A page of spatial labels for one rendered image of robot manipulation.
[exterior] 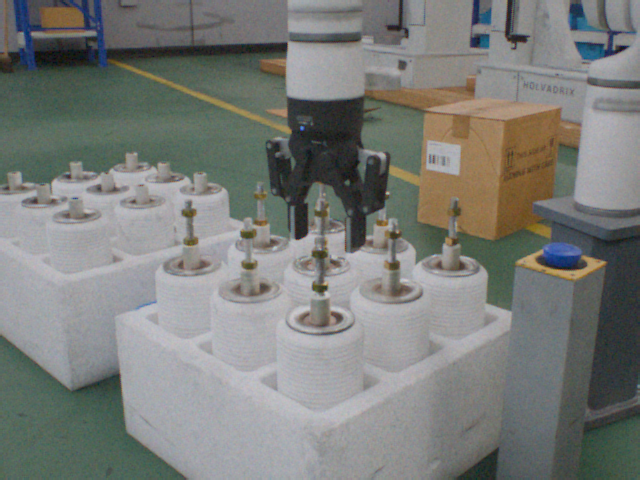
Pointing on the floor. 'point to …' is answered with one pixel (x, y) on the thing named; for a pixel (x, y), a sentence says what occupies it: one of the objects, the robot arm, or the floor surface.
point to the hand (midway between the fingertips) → (325, 232)
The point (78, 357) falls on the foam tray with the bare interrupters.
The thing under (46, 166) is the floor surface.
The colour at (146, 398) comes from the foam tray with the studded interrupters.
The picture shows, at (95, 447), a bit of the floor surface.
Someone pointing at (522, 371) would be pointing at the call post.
